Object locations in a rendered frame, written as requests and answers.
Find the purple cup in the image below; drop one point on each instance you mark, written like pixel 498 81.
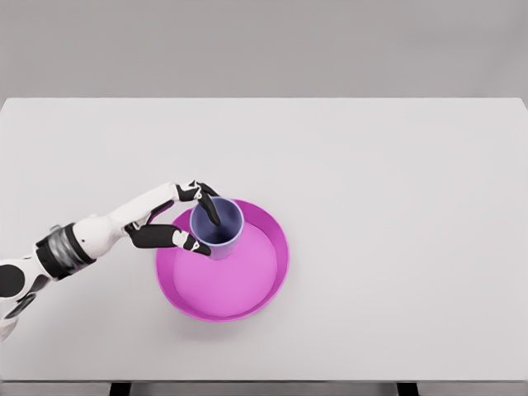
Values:
pixel 218 235

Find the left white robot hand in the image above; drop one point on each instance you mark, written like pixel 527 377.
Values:
pixel 142 208

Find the pink round plate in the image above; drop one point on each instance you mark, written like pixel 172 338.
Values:
pixel 231 280

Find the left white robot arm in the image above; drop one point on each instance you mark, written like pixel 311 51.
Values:
pixel 62 247

